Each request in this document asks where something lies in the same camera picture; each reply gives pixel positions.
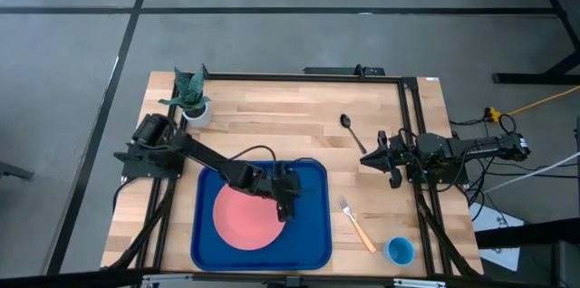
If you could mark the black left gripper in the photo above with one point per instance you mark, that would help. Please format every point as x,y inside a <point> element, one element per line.
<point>283,184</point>

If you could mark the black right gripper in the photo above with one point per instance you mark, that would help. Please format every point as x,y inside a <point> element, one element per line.
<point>395,156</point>

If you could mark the pink round plate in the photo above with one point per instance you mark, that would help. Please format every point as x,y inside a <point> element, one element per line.
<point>244,220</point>

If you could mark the dark metal spoon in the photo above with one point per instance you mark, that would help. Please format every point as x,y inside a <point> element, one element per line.
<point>345,120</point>

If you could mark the light blue cup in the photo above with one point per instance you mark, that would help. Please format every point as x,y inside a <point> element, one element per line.
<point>399,252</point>

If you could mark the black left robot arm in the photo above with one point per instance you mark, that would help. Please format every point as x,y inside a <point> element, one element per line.
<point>204,154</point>

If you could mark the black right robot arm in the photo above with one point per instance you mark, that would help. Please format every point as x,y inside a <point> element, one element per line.
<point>476,147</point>

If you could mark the blue plastic tray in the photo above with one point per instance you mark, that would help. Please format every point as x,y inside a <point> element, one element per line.
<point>308,242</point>

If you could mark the white plant pot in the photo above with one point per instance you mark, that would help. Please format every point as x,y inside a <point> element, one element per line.
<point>201,120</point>

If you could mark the white paper sheet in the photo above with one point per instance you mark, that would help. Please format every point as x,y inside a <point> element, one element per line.
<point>494,220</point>

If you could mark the green snake plant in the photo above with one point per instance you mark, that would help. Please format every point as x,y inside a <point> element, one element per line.
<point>190,91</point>

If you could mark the black beam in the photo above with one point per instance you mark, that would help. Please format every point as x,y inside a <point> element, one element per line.
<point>534,233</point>

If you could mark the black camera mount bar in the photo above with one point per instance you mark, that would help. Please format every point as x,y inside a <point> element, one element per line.
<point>335,70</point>

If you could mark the black aluminium rig frame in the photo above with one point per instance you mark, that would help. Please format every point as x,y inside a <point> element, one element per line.
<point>317,77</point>

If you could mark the silver metal bracket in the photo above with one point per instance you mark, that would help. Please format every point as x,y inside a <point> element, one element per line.
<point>419,283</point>
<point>167,279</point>

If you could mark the black desk leg frame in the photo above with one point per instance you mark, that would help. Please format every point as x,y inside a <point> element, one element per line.
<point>534,78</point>

